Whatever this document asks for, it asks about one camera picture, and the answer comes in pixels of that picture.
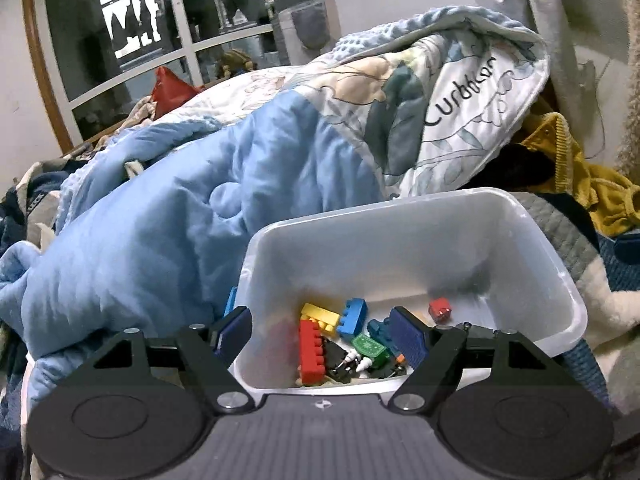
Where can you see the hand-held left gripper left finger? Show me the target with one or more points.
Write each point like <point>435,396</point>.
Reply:
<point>232,332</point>

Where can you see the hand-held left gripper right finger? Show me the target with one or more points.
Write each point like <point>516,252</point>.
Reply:
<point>407,335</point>

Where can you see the teal orange toy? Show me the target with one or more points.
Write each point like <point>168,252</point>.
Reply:
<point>380,332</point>

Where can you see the green toy car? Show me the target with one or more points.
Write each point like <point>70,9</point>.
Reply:
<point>370,349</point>

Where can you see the blue toy brick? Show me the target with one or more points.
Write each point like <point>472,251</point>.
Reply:
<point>351,317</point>

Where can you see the black toy car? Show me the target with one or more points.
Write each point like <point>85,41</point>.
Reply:
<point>336,360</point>

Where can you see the long red toy brick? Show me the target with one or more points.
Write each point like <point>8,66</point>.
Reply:
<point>311,355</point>

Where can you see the white plastic container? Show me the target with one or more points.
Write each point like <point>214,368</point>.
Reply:
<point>400,240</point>

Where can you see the small red toy block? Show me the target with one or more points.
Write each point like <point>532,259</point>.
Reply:
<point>441,309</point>

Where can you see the yellow toy brick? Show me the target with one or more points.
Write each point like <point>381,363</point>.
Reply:
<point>320,316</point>

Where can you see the light blue quilt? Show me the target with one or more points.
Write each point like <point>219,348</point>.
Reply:
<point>175,220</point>

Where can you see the grey quilted fabric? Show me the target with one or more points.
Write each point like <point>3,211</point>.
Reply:
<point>555,235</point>

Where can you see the black cloth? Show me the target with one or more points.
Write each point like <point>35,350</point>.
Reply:
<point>520,170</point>

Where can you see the blue white plaid blanket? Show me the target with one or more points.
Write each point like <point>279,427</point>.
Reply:
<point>617,270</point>

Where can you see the floral printed quilt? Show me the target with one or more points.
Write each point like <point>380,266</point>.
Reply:
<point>400,105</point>

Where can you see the red cloth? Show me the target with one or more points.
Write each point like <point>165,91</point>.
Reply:
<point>170,92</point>

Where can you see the white cloth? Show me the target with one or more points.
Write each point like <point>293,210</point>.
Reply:
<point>540,5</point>

